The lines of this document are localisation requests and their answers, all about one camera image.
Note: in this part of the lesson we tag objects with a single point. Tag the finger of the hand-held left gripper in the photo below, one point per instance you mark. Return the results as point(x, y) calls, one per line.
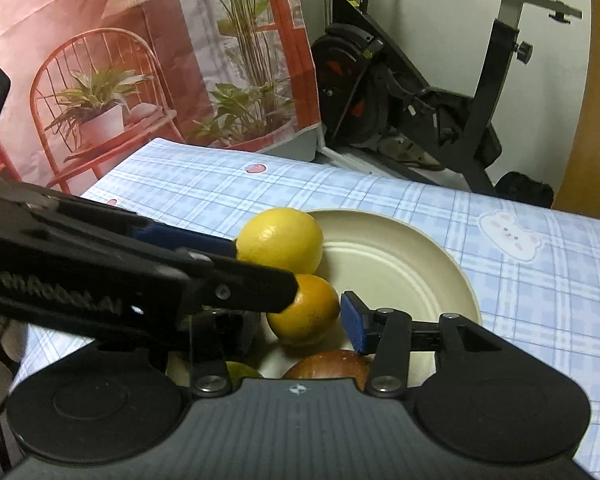
point(240, 285)
point(180, 240)

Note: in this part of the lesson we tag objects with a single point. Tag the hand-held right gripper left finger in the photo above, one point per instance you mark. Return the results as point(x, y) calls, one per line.
point(207, 365)

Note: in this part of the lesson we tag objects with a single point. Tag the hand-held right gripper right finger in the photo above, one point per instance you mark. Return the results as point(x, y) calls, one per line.
point(354, 325)

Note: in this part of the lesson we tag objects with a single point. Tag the orange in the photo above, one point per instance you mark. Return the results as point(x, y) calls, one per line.
point(310, 315)

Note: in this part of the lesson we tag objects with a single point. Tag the red apple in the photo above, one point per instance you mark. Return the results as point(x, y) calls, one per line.
point(330, 367)

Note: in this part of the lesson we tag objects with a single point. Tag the yellow lemon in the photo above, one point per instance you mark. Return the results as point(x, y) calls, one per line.
point(285, 240)

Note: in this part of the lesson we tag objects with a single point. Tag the beige round plate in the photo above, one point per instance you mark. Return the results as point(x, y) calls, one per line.
point(405, 270)

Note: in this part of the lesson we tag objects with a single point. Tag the green apple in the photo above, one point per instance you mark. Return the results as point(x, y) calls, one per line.
point(245, 371)

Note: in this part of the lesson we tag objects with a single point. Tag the blue plaid tablecloth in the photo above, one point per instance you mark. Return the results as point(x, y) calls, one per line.
point(530, 310)

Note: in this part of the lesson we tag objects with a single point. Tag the camouflage sandal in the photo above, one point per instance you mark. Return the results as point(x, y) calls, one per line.
point(410, 155)

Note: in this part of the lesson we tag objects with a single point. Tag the printed plant backdrop cloth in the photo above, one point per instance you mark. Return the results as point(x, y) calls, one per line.
point(130, 35)

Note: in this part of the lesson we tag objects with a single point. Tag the black bag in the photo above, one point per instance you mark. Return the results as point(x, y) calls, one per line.
point(525, 189)

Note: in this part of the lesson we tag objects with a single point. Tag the black exercise bike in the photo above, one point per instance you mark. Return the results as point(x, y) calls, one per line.
point(430, 110)

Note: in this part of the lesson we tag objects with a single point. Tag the wooden door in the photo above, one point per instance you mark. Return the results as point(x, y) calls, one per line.
point(597, 135)

